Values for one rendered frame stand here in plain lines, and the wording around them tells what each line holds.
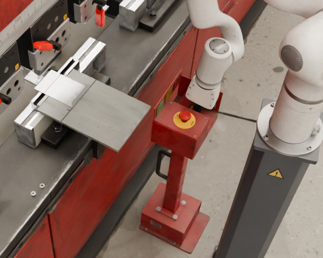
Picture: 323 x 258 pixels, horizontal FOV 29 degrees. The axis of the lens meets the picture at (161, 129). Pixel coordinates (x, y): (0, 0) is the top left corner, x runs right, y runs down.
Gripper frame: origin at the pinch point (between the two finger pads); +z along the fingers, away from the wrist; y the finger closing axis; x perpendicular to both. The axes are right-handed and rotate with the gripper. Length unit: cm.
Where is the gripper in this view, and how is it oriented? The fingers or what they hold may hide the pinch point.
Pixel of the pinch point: (198, 108)
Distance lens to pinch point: 209.8
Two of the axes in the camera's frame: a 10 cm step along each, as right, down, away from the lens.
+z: -1.5, 5.5, 8.2
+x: 4.6, -7.0, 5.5
